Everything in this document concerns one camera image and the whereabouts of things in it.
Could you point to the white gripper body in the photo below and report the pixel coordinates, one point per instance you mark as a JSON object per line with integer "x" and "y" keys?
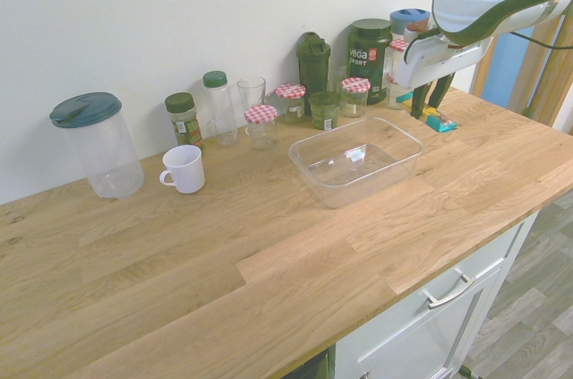
{"x": 430, "y": 63}

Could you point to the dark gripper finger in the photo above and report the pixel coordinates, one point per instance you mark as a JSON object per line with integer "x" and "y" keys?
{"x": 420, "y": 101}
{"x": 441, "y": 90}

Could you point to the yellow teal protein bar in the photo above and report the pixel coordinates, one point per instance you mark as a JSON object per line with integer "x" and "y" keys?
{"x": 443, "y": 123}

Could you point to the dark green protein powder tub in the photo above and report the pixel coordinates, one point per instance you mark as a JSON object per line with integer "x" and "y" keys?
{"x": 369, "y": 56}

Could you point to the clear plastic rectangular container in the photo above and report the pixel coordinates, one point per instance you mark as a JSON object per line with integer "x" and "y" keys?
{"x": 340, "y": 182}

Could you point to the tall jar red checkered lid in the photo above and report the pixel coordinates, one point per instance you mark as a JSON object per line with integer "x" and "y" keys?
{"x": 397, "y": 46}

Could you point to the bottle with blue lid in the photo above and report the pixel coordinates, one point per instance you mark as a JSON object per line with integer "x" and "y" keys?
{"x": 405, "y": 18}

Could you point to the glass jar red checkered lid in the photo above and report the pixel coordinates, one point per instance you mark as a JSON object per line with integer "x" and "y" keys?
{"x": 291, "y": 94}
{"x": 356, "y": 92}
{"x": 261, "y": 115}

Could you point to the green translucent measuring cup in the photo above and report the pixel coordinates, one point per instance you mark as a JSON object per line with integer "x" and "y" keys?
{"x": 324, "y": 110}

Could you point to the dark green shaker bottle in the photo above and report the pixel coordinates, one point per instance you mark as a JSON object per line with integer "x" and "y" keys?
{"x": 313, "y": 65}

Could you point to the clear drinking glass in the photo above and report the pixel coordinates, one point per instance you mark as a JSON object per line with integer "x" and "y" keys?
{"x": 251, "y": 92}

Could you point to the clear bottle with green cap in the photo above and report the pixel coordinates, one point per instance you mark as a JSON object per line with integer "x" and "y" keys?
{"x": 219, "y": 110}

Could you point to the white kitchen cabinet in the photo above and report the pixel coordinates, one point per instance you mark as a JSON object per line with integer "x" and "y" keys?
{"x": 430, "y": 334}

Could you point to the spice jar with green lid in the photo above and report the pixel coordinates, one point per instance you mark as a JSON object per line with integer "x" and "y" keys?
{"x": 183, "y": 123}

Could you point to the white plastic mug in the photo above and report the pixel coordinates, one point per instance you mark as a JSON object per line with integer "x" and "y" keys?
{"x": 188, "y": 170}

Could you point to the clear canister with teal lid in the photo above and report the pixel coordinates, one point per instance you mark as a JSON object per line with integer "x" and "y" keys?
{"x": 107, "y": 150}

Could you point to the wooden door frame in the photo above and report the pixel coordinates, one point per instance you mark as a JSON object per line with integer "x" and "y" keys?
{"x": 535, "y": 79}

